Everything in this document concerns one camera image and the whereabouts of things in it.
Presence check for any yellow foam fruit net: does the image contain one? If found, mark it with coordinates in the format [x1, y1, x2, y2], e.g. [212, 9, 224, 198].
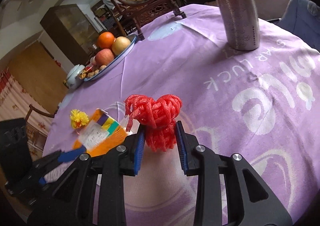
[70, 109, 89, 130]

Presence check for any orange cardboard box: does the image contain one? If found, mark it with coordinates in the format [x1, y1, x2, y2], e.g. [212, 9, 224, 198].
[73, 108, 127, 157]

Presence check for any red foam fruit net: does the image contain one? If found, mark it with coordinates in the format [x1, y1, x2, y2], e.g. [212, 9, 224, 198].
[125, 94, 182, 152]

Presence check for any white ceramic lidded jar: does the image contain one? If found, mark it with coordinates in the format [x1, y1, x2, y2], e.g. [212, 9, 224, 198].
[65, 64, 85, 89]

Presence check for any purple tablecloth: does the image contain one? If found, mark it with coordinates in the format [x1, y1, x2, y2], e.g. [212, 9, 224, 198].
[44, 4, 319, 221]

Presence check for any red apple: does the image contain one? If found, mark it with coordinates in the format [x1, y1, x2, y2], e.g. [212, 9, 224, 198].
[95, 48, 114, 66]

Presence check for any blue oval fruit plate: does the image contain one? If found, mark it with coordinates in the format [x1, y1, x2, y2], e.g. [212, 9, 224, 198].
[84, 34, 139, 82]

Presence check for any dark wooden cabinet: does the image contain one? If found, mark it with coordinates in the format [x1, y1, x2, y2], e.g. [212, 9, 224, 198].
[40, 4, 99, 65]

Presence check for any orange fruit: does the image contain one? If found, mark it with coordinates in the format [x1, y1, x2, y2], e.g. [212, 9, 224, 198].
[97, 32, 116, 49]

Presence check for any yellow apple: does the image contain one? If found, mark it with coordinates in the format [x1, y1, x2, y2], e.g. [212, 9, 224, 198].
[111, 36, 131, 55]

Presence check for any silver metal bottle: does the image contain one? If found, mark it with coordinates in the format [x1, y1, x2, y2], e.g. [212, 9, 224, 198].
[217, 0, 260, 51]

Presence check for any blue cushioned office chair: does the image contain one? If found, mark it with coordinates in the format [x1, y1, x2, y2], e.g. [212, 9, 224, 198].
[277, 0, 320, 51]

